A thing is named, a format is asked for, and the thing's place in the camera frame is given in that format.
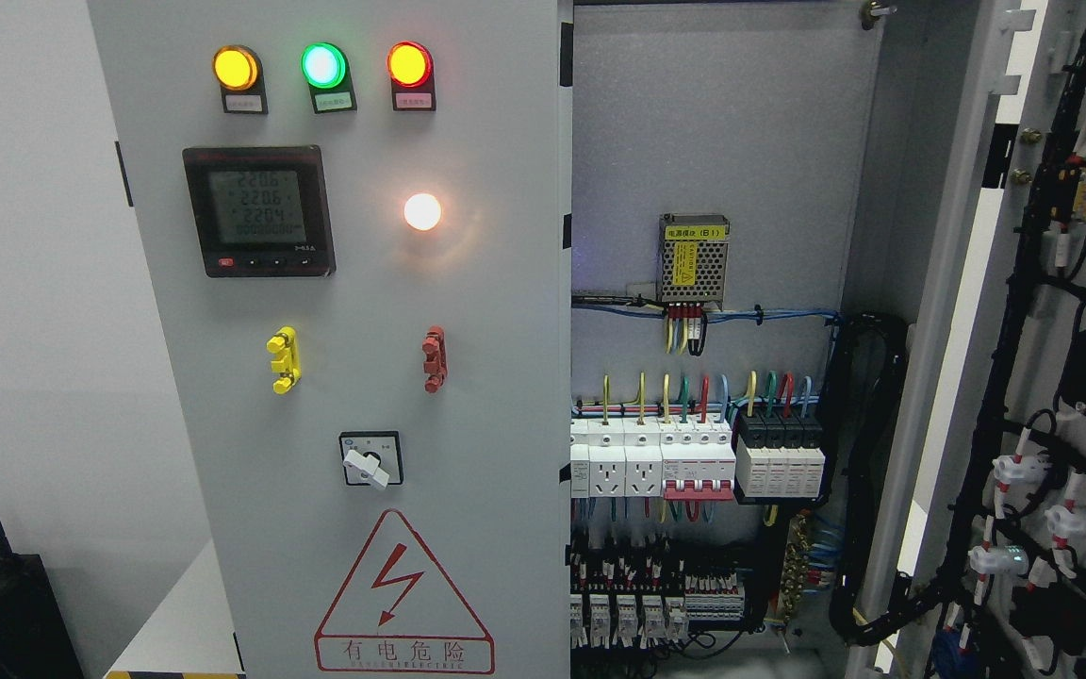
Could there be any metal mesh power supply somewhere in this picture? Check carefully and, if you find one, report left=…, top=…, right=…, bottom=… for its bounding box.
left=656, top=212, right=730, bottom=306

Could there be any green indicator light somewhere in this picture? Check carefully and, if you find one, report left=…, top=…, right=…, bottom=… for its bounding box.
left=299, top=41, right=348, bottom=90

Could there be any yellow indicator light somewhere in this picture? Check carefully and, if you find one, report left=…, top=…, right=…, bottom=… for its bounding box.
left=212, top=45, right=260, bottom=91

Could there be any black white surge protector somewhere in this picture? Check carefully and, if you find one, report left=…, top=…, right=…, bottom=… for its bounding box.
left=733, top=411, right=826, bottom=504

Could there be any white glowing indicator light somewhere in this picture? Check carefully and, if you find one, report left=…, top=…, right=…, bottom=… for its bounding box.
left=403, top=192, right=441, bottom=231

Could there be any white rotary selector switch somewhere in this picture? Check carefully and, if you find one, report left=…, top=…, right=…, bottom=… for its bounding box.
left=337, top=431, right=403, bottom=489

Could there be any black equipment left corner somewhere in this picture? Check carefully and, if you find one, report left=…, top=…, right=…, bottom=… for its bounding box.
left=0, top=520, right=85, bottom=678

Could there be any white socket breaker row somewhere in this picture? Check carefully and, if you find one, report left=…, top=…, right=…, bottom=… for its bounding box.
left=570, top=416, right=736, bottom=502

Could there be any grey cabinet door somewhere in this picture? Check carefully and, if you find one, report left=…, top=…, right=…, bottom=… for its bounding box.
left=88, top=1, right=569, bottom=678
left=849, top=1, right=1086, bottom=678

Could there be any red indicator light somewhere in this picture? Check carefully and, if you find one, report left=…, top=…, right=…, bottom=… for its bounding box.
left=387, top=41, right=434, bottom=89

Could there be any red electric hazard sticker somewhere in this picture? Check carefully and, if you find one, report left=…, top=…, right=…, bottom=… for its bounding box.
left=315, top=508, right=495, bottom=675

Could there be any black digital power meter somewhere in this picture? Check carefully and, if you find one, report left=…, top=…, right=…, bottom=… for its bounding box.
left=182, top=144, right=336, bottom=278

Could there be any black cable loom right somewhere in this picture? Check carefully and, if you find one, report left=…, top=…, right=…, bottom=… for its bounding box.
left=826, top=311, right=912, bottom=647

